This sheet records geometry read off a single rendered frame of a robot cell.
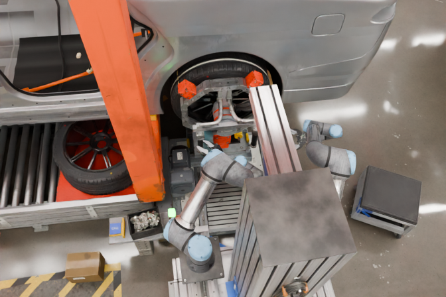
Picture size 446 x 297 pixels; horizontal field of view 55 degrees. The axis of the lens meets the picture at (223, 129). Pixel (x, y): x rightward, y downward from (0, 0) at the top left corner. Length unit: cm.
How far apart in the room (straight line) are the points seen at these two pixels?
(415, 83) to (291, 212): 336
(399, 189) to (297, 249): 223
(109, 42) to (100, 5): 17
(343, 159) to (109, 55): 121
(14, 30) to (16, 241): 153
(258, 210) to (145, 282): 213
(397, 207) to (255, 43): 158
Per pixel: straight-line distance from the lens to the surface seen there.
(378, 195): 324
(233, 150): 331
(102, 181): 297
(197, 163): 334
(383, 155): 383
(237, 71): 256
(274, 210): 117
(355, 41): 262
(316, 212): 119
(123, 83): 177
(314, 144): 221
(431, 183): 387
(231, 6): 223
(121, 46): 161
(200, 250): 215
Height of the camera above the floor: 310
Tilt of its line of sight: 58 degrees down
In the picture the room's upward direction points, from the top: 3 degrees clockwise
